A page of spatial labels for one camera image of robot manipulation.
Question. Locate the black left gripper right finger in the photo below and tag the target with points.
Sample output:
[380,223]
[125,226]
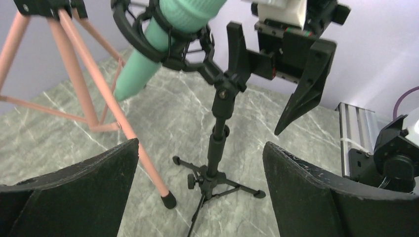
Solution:
[309,201]

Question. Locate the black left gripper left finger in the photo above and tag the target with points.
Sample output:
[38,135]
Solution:
[86,199]

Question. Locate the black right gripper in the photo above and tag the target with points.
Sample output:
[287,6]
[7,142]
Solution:
[296,55]

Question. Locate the black shock mount stand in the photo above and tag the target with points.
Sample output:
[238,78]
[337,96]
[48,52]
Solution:
[213,183]

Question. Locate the mint green toy microphone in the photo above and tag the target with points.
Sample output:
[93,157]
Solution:
[170,33]

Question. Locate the pink music stand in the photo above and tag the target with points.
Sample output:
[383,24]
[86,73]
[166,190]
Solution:
[60,15]

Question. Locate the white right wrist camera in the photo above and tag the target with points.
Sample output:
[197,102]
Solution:
[291,12]

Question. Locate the aluminium frame rail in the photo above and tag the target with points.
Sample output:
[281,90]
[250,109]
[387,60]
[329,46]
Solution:
[359,129]

